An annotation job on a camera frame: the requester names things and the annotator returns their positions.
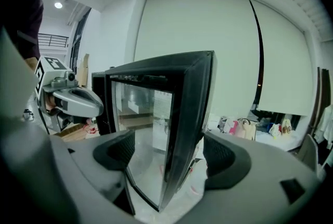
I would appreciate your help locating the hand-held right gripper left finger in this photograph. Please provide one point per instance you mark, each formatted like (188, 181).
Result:
(104, 173)

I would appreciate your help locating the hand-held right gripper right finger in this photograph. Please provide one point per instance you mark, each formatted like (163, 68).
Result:
(260, 184)

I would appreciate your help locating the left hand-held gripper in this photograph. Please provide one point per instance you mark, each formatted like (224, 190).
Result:
(52, 69)

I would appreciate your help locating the black mini fridge cabinet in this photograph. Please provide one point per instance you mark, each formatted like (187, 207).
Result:
(192, 100)

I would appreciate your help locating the person's left forearm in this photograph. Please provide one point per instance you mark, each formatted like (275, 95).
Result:
(31, 64)

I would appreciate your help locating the person's left hand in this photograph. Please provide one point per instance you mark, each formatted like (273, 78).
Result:
(50, 103)

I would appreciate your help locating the wooden slat pallet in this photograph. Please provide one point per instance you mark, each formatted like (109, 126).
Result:
(75, 134)

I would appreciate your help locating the leaning cardboard sheet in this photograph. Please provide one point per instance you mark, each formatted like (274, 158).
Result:
(83, 72)

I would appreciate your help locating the beige tote bag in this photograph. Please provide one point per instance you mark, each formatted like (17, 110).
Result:
(245, 129)

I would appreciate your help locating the white red bag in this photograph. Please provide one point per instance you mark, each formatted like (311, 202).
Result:
(275, 129)

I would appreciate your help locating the dark chair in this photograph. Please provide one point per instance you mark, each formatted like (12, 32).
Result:
(308, 152)

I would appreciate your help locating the pink white shopping bag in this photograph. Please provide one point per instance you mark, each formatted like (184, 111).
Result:
(231, 126)

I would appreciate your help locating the black railing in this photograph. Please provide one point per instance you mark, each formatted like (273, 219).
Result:
(53, 40)

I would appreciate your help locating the white paper bag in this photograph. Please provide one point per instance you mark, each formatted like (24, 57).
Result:
(223, 124)

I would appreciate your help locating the pale hanging jacket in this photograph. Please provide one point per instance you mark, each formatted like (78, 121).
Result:
(323, 124)

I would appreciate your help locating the round ceiling lamp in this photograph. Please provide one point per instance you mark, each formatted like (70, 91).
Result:
(58, 5)

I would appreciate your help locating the person's dark clothing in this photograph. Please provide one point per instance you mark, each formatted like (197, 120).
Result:
(28, 9)

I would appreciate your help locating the white roller blind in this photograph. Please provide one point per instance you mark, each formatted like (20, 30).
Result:
(195, 22)
(286, 61)

